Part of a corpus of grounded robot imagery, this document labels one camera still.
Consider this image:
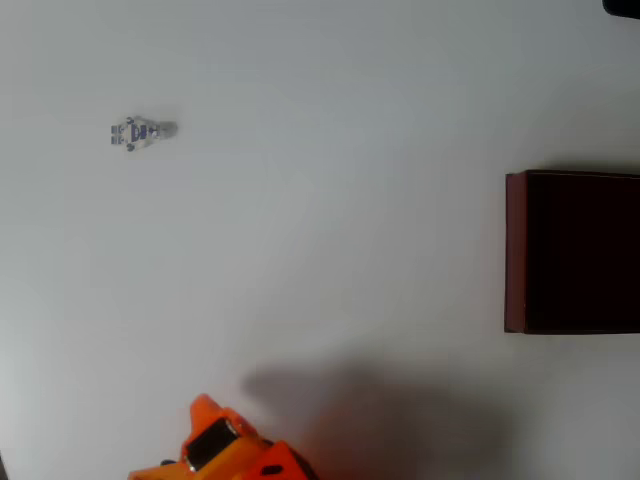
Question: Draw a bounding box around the small white toy figure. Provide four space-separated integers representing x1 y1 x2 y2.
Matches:
110 115 179 153

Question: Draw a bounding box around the black object at corner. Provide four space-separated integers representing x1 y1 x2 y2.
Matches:
602 0 640 20

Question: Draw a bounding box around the dark red cardboard box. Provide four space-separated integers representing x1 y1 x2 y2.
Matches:
503 169 640 335

